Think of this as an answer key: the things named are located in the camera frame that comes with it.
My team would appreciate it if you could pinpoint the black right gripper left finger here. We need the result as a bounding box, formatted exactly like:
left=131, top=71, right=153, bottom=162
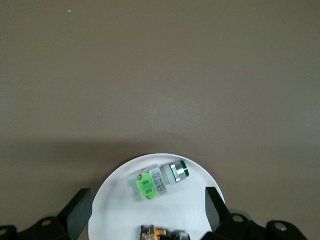
left=29, top=187, right=94, bottom=240

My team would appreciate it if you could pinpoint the pale pink round plate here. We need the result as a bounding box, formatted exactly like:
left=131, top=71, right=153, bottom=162
left=87, top=153, right=227, bottom=240

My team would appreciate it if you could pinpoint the green push button switch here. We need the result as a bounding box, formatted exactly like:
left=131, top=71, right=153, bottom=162
left=128, top=161, right=190, bottom=203

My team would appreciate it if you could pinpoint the orange and black switch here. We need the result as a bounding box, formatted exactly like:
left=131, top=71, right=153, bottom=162
left=139, top=224, right=191, bottom=240

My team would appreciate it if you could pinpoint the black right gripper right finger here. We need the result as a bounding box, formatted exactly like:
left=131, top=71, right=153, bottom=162
left=202, top=186, right=266, bottom=240

